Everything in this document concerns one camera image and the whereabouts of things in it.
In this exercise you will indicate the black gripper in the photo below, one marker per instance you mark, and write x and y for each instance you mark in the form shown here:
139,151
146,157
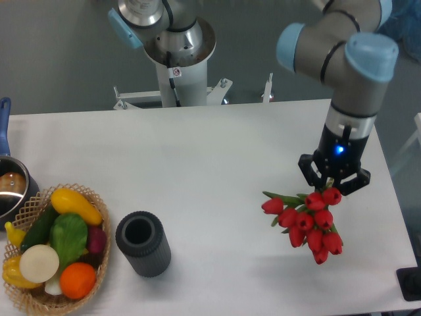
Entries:
337,157

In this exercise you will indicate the red tulip bouquet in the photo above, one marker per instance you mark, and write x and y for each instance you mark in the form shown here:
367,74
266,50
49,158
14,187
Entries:
307,220

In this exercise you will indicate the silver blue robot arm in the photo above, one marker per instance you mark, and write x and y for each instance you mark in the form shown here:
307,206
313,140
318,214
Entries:
343,51

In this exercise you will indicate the dark grey ribbed vase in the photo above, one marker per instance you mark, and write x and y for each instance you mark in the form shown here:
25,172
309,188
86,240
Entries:
140,236

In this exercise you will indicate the black device at edge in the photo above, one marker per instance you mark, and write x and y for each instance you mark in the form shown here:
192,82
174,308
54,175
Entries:
409,282

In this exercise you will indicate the blue plastic bag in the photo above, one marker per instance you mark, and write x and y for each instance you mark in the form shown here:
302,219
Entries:
403,25

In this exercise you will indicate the purple red onion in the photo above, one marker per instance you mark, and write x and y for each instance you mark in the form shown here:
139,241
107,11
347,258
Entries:
96,240

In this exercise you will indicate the yellow squash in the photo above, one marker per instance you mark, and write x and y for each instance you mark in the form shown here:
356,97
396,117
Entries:
65,200

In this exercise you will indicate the green lettuce leaf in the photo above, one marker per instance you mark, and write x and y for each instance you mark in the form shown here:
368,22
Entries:
68,237

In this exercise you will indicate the orange fruit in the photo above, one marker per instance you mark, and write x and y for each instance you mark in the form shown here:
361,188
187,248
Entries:
77,280

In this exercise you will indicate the white leek stalk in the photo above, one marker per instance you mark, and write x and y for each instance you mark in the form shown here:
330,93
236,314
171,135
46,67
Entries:
52,286

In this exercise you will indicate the green cucumber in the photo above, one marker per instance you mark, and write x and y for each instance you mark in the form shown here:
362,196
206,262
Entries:
40,230

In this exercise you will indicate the white round onion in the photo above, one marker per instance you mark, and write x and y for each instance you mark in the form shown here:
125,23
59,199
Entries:
39,263

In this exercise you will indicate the woven wicker basket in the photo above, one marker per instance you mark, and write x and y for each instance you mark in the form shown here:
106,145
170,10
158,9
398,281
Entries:
37,301

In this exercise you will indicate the yellow banana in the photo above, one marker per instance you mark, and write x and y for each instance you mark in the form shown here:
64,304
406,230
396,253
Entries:
14,235

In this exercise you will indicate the yellow bell pepper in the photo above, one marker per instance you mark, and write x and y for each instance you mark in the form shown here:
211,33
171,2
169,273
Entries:
13,276

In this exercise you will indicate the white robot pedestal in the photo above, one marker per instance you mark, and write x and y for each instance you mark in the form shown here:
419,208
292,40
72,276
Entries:
181,63

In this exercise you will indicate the blue handled saucepan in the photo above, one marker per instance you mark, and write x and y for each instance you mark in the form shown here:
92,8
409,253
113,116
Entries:
17,185

